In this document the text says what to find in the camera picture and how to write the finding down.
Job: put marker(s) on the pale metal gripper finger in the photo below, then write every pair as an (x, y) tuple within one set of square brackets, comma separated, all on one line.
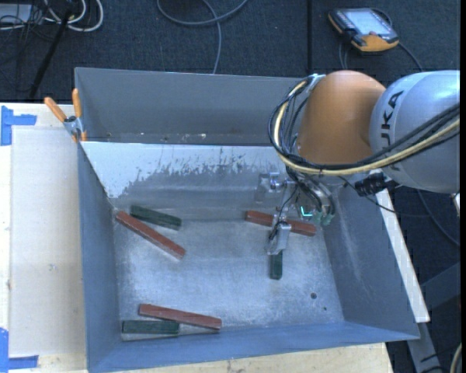
[(281, 220), (281, 240)]

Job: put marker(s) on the red-brown flat block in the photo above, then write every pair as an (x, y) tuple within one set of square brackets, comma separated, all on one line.
[(258, 218), (182, 317), (151, 236)]

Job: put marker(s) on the dark green flat block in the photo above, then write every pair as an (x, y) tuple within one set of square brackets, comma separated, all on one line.
[(147, 327), (276, 266), (157, 218)]

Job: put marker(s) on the grey metal bin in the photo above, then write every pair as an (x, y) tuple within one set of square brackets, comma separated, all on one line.
[(225, 270)]

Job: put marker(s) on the black cylinder on white bracket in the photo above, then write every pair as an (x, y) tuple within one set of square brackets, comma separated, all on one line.
[(371, 185)]

